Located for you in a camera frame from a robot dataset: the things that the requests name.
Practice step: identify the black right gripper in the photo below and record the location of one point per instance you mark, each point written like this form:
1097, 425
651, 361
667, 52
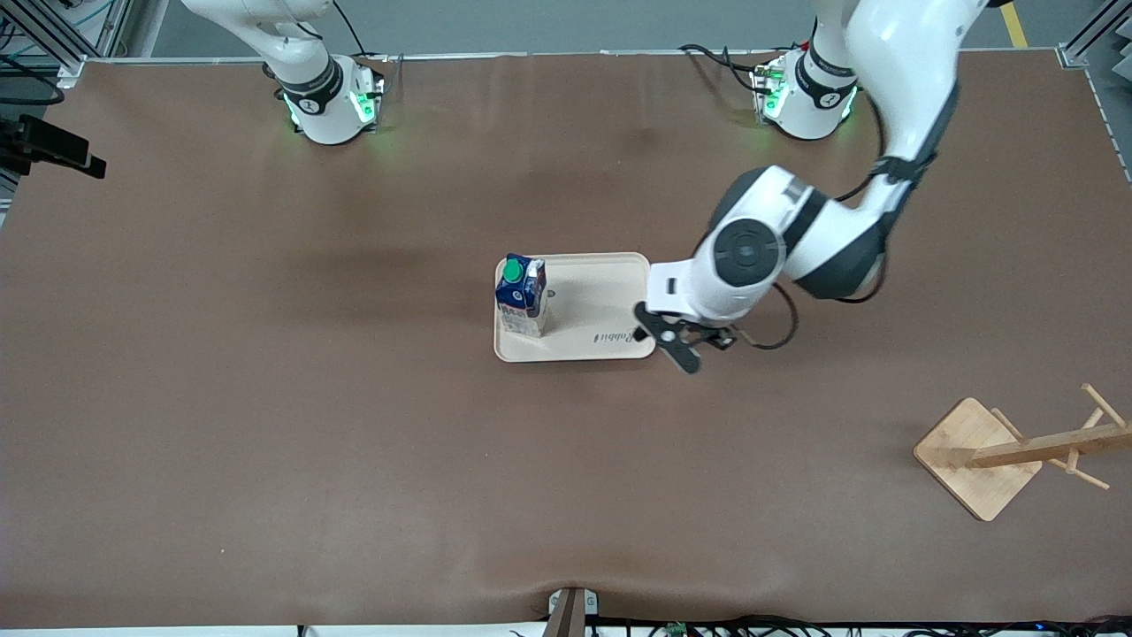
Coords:
10, 145

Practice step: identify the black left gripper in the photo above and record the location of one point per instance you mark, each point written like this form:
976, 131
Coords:
718, 336

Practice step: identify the blue white milk carton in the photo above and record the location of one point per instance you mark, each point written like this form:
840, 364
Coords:
520, 292

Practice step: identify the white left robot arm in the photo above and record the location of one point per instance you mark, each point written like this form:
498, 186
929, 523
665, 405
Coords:
902, 53

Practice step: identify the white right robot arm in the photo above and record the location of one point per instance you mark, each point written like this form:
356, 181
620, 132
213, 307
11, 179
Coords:
323, 97

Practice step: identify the wooden cup rack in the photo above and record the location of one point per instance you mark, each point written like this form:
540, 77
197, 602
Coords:
973, 460

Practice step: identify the cream rabbit print tray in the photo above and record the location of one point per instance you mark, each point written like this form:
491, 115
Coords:
584, 310

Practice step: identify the aluminium frame post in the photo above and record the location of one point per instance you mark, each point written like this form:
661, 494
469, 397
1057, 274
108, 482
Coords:
1097, 35
53, 31

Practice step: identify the metal table edge bracket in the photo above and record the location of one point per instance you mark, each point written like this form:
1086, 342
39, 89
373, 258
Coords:
573, 610

